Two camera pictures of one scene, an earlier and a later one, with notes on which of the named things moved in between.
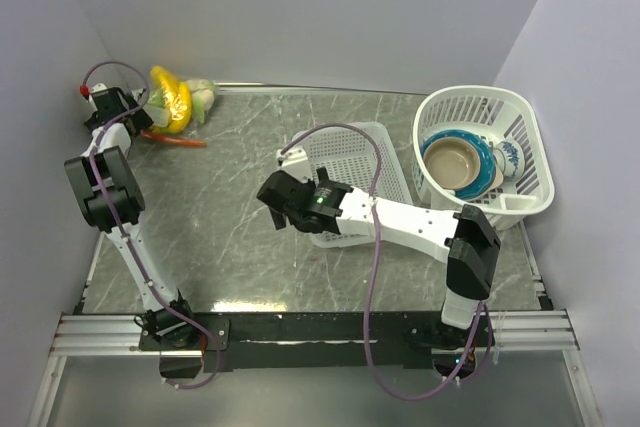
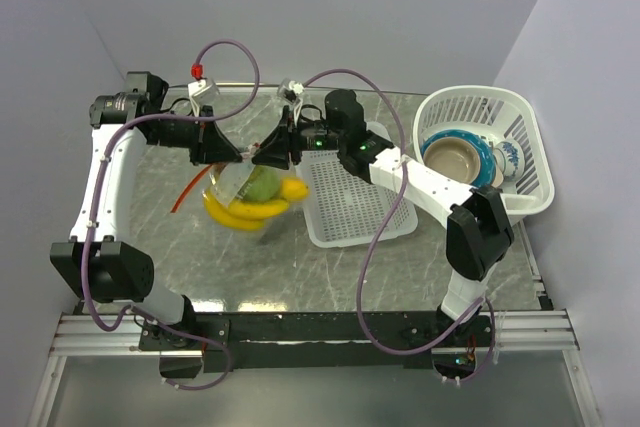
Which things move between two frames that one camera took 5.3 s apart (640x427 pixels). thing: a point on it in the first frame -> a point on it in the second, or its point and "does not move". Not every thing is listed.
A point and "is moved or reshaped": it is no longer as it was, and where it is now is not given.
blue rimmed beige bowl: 461,161 does not move
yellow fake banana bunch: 177,97 -> 242,213
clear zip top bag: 178,108 is moved or reshaped
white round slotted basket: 500,114 does not move
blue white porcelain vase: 510,158 does not move
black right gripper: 279,221 -> 285,140
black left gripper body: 139,118 -> 181,133
